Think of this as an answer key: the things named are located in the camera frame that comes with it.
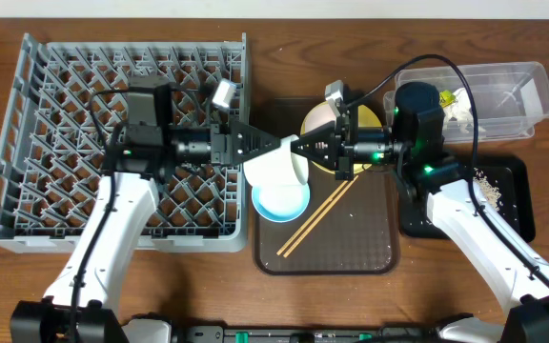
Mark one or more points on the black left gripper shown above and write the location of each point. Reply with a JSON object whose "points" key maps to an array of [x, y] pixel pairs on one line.
{"points": [[220, 146]]}

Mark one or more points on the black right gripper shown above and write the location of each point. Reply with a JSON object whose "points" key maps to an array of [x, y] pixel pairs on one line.
{"points": [[344, 149]]}

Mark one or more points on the white bowl with food scraps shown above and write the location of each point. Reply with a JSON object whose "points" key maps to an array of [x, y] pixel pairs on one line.
{"points": [[318, 117]]}

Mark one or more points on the white plastic cup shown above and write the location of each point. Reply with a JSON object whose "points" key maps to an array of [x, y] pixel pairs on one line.
{"points": [[280, 167]]}

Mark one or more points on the yellow green snack wrapper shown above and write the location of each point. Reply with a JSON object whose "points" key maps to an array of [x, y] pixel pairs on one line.
{"points": [[446, 98]]}

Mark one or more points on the pile of rice scraps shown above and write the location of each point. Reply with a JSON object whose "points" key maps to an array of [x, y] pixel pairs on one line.
{"points": [[489, 192]]}

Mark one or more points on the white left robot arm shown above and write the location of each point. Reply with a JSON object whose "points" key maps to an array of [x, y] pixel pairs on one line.
{"points": [[81, 304]]}

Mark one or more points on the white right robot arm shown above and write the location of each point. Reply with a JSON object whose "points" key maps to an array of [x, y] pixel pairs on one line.
{"points": [[444, 190]]}

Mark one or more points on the black waste tray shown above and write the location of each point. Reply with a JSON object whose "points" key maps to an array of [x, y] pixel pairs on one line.
{"points": [[504, 170]]}

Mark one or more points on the clear plastic waste bin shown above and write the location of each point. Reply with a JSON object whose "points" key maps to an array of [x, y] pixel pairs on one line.
{"points": [[511, 97]]}

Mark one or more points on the grey plastic dishwasher rack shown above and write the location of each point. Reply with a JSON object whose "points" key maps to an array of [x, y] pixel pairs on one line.
{"points": [[64, 95]]}

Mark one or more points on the yellow round plate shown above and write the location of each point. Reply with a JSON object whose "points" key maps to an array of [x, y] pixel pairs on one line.
{"points": [[366, 118]]}

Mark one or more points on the wooden chopstick upper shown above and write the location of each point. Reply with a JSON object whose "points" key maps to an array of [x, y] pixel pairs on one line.
{"points": [[315, 216]]}

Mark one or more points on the light blue saucer plate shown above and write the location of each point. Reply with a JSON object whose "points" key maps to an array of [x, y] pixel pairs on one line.
{"points": [[281, 204]]}

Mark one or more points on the dark brown serving tray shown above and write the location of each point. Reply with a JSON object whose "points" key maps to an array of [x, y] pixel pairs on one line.
{"points": [[359, 235]]}

